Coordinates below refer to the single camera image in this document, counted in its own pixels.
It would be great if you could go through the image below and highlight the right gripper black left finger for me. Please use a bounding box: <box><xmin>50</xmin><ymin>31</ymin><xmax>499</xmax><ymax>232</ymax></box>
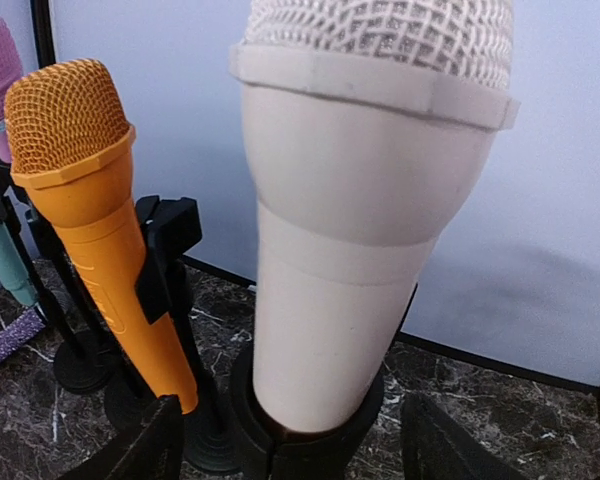
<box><xmin>64</xmin><ymin>395</ymin><xmax>184</xmax><ymax>480</ymax></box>

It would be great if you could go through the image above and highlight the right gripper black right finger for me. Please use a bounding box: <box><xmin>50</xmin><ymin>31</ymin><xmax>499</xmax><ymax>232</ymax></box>
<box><xmin>400</xmin><ymin>393</ymin><xmax>525</xmax><ymax>480</ymax></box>

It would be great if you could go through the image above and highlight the glitter microphone with silver grille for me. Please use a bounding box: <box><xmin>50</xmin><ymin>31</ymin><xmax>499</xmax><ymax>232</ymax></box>
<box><xmin>0</xmin><ymin>308</ymin><xmax>45</xmax><ymax>364</ymax></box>

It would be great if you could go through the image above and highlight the cream white microphone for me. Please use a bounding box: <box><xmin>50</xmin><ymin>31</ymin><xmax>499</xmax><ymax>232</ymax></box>
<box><xmin>230</xmin><ymin>1</ymin><xmax>518</xmax><ymax>434</ymax></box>

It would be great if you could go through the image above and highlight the black stand under pink microphone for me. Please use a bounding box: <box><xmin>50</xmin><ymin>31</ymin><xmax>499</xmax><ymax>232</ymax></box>
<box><xmin>26</xmin><ymin>208</ymin><xmax>154</xmax><ymax>431</ymax></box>

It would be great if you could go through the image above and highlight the black stand under mint microphone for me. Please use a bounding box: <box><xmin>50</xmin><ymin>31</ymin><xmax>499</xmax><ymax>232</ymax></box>
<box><xmin>0</xmin><ymin>159</ymin><xmax>114</xmax><ymax>395</ymax></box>

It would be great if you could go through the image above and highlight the black stand under orange microphone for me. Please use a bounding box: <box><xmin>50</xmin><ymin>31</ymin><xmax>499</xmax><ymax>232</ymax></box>
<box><xmin>135</xmin><ymin>195</ymin><xmax>239</xmax><ymax>476</ymax></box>

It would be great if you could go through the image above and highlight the mint green microphone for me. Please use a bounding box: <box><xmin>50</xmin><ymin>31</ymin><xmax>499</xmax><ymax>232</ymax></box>
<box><xmin>0</xmin><ymin>221</ymin><xmax>38</xmax><ymax>307</ymax></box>

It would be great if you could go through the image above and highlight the orange microphone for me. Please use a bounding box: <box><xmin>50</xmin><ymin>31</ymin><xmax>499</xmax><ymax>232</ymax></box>
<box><xmin>5</xmin><ymin>59</ymin><xmax>198</xmax><ymax>414</ymax></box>

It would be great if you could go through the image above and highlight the left black corner post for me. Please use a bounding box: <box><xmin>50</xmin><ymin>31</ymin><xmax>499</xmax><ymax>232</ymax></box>
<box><xmin>29</xmin><ymin>0</ymin><xmax>56</xmax><ymax>68</ymax></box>

